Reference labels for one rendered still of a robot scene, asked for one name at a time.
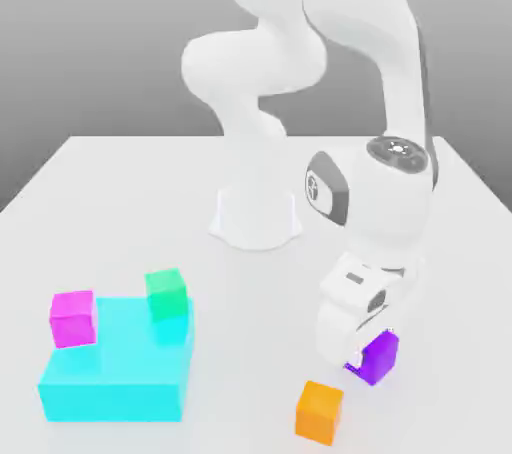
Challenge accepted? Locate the small magenta cube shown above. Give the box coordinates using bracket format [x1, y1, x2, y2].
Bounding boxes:
[49, 289, 98, 350]

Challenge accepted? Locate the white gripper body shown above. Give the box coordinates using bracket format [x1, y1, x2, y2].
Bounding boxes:
[315, 295, 397, 368]

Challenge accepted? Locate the large cyan box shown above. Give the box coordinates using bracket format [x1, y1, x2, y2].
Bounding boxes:
[36, 295, 196, 423]

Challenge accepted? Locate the small orange cube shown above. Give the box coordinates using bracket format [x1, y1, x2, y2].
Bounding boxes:
[294, 380, 345, 447]

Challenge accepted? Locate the small green cube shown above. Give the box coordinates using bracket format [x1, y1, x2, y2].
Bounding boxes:
[144, 267, 189, 322]

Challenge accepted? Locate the small purple cube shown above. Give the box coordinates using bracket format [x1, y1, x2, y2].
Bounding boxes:
[343, 330, 400, 387]

